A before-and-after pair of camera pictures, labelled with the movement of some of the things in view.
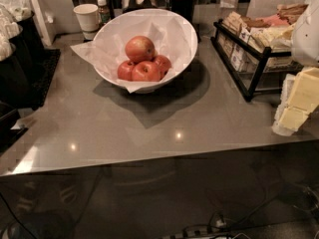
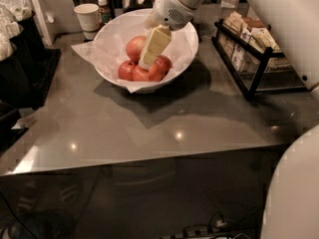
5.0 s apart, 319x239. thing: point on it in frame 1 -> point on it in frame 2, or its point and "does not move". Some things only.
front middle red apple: (146, 71) does not move
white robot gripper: (307, 37) -> (169, 8)
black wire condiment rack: (254, 67) does not move
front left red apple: (125, 71) does not move
